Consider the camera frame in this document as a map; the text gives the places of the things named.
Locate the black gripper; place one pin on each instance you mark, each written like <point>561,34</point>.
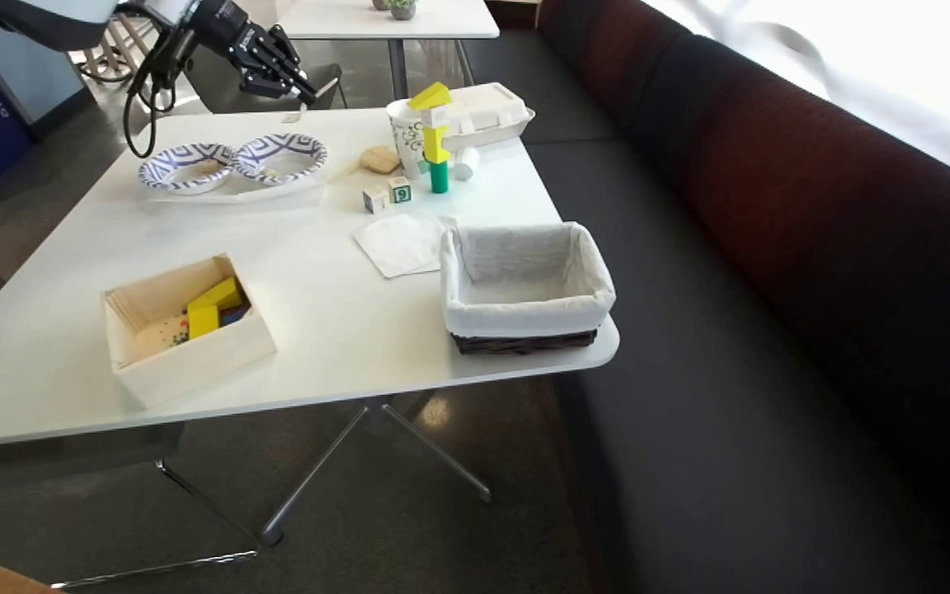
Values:
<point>229,31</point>

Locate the beige food piece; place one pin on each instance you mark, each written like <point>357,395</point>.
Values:
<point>208,167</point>

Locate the white side table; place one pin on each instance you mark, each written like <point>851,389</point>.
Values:
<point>386,21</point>

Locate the grey green pot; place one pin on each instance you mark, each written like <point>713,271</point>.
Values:
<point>399,6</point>

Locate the printed paper cup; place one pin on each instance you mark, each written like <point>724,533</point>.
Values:
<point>406,132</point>

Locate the yellow wedge block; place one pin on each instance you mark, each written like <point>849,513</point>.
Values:
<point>431,98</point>

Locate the white box of blocks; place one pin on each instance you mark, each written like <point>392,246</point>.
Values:
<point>375,203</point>

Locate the small yellow wooden block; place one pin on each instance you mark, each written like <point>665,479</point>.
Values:
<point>436,138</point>

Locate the wooden alphabet cube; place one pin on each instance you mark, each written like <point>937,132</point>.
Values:
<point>399,191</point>

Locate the green wooden cylinder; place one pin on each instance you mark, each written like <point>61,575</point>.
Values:
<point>440,177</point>

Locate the small white cup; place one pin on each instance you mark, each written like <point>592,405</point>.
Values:
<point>466,167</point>

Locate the white paper napkin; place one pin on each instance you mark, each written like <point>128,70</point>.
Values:
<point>397,246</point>

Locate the white foam takeout container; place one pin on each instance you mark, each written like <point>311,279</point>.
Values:
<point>493,109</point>

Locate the yellow rectangular wooden block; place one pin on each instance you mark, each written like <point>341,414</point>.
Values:
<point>204,321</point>
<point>227,291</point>

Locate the blue wooden block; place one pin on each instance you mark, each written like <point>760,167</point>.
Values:
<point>238,314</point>

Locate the pale wooden box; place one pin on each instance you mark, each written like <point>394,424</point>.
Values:
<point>200,364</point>

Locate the dark wicker basket white liner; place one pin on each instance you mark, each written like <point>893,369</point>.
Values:
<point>527,314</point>

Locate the metal table base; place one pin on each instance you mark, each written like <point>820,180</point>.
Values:
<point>311,483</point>

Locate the dark upholstered bench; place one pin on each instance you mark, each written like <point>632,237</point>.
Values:
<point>826,331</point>

